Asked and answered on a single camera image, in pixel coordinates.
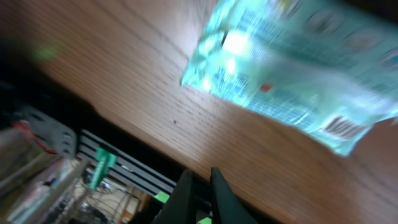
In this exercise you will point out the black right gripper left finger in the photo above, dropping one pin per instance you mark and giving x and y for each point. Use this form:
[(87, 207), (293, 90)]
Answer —
[(180, 207)]

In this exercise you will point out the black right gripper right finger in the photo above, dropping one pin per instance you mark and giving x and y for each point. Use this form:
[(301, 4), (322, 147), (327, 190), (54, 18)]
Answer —
[(226, 207)]

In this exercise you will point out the teal wet wipes pack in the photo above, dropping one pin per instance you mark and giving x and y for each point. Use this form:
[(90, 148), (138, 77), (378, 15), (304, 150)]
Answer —
[(326, 68)]

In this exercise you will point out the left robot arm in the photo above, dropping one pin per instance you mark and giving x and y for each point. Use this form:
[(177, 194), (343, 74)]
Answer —
[(38, 168)]

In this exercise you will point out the black mounting rail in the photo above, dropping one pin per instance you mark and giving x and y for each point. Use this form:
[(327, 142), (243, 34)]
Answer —
[(128, 169)]

